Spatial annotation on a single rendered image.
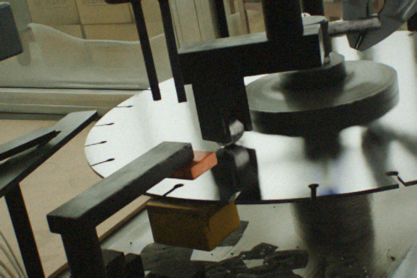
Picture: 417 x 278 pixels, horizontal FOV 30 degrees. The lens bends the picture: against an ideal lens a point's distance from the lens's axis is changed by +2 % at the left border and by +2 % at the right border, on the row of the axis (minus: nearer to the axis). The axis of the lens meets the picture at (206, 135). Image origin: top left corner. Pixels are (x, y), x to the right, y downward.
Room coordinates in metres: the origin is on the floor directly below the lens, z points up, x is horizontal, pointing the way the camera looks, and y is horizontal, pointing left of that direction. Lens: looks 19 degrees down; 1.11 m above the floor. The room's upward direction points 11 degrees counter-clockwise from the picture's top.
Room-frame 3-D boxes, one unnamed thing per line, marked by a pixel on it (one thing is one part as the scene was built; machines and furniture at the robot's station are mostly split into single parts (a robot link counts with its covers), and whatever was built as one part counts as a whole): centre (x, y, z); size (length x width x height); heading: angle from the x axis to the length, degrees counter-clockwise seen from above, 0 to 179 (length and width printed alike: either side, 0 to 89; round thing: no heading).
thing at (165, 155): (0.36, 0.04, 0.95); 0.10 x 0.03 x 0.07; 142
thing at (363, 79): (0.51, -0.08, 0.96); 0.11 x 0.11 x 0.03
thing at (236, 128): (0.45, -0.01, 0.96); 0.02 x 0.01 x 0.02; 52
